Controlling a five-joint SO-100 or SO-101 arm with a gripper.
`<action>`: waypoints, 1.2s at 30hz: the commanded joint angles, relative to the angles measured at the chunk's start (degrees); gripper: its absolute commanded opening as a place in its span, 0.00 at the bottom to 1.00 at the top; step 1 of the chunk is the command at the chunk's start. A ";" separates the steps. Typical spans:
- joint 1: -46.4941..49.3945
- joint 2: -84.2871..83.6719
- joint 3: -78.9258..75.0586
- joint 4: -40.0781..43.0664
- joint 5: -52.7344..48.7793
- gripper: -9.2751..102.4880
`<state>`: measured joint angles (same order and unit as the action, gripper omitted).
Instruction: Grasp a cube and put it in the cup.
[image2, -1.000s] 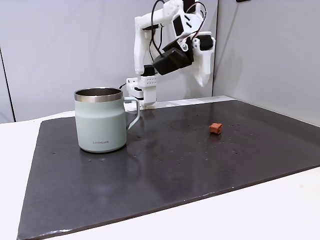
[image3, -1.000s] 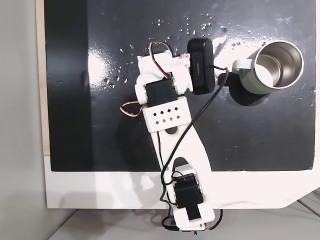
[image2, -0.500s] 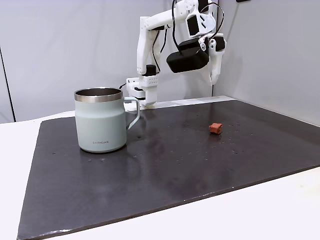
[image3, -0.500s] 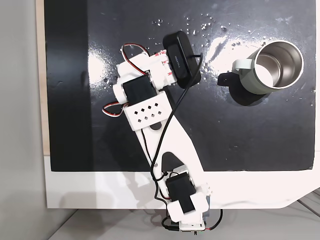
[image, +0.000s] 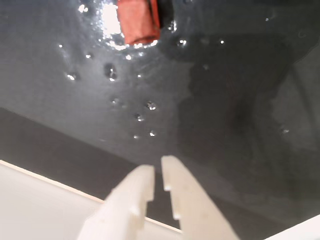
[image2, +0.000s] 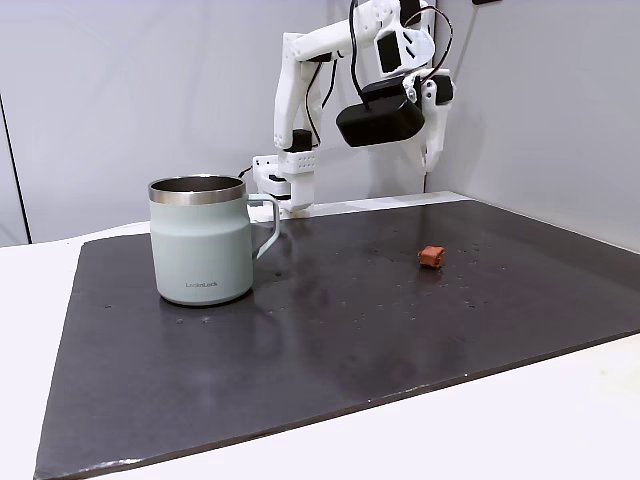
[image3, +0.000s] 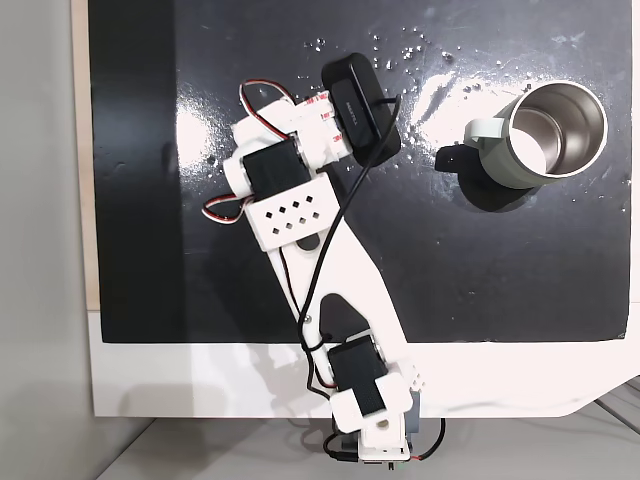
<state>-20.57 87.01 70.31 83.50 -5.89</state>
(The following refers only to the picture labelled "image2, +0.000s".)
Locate red cube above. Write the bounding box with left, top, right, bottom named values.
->
left=417, top=245, right=447, bottom=271

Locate dark grey table mat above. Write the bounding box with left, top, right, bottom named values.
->
left=33, top=199, right=640, bottom=480

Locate pale green steel mug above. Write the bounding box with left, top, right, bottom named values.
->
left=147, top=174, right=282, bottom=308

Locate black red motor wire loop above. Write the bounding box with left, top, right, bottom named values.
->
left=403, top=6, right=454, bottom=85

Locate black oval camera box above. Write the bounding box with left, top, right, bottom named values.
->
left=335, top=81, right=426, bottom=149

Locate black camera cable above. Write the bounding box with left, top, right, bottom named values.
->
left=347, top=0, right=371, bottom=109

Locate black arm wire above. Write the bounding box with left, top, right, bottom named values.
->
left=301, top=52, right=337, bottom=149

